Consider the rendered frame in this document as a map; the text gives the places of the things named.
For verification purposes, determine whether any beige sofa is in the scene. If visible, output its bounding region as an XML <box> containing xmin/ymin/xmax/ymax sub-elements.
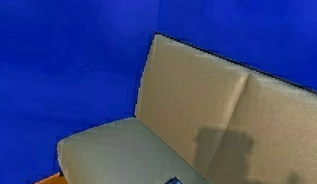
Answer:
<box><xmin>52</xmin><ymin>22</ymin><xmax>317</xmax><ymax>184</ymax></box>

